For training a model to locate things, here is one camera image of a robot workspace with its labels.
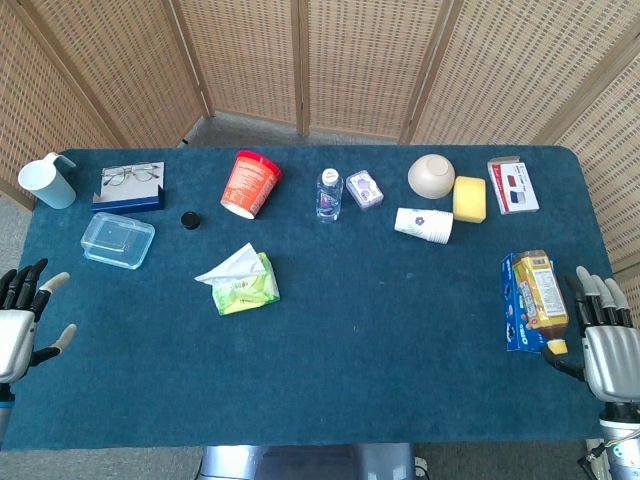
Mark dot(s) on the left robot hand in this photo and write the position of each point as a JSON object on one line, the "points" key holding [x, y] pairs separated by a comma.
{"points": [[17, 330]]}

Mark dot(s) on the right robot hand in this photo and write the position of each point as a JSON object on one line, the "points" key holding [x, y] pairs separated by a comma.
{"points": [[606, 345]]}

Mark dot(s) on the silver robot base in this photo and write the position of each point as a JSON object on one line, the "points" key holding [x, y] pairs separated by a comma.
{"points": [[307, 462]]}

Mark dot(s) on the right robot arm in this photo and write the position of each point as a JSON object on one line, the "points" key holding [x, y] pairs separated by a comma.
{"points": [[622, 440]]}

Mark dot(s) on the white tissue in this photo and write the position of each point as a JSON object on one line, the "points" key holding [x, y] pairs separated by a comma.
{"points": [[231, 267]]}

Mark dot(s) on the green tissue pack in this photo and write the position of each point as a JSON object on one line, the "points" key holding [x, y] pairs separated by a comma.
{"points": [[247, 290]]}

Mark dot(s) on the yellow labelled tea bottle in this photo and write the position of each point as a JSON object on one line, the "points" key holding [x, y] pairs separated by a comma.
{"points": [[541, 295]]}

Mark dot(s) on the blue Oreo cookie box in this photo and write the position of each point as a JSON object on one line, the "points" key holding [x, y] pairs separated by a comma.
{"points": [[515, 320]]}

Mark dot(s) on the clear plastic food container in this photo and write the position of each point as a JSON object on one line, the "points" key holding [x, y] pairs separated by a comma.
{"points": [[118, 240]]}

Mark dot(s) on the light blue plastic cup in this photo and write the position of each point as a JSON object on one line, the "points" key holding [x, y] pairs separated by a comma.
{"points": [[46, 183]]}

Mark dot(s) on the blue and white box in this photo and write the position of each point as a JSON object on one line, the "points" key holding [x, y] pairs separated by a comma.
{"points": [[131, 194]]}

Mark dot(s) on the red and white card box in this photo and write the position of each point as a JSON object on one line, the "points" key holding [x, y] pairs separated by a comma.
{"points": [[513, 186]]}

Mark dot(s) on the thin-framed eyeglasses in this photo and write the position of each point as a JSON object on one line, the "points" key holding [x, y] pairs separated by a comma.
{"points": [[131, 173]]}

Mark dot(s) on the yellow sponge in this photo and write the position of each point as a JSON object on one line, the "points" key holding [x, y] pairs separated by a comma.
{"points": [[469, 199]]}

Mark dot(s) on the small black round lid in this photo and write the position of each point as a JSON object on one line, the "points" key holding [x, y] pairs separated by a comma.
{"points": [[190, 220]]}

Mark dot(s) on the white paper cup stack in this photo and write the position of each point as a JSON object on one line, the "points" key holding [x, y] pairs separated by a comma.
{"points": [[424, 225]]}

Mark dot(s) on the beige wooden bowl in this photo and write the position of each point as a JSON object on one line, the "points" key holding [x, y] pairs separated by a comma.
{"points": [[431, 176]]}

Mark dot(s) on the red instant noodle cup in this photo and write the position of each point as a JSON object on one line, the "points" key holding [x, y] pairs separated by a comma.
{"points": [[250, 184]]}

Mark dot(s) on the small purple white packet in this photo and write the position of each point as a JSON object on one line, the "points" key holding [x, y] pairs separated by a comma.
{"points": [[364, 190]]}

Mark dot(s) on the blue table cloth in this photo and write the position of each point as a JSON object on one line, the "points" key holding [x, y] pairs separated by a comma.
{"points": [[310, 310]]}

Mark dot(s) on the small clear water bottle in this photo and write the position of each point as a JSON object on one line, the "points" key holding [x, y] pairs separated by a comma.
{"points": [[329, 198]]}

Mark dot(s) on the woven bamboo folding screen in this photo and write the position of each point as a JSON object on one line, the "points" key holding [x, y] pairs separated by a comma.
{"points": [[320, 65]]}

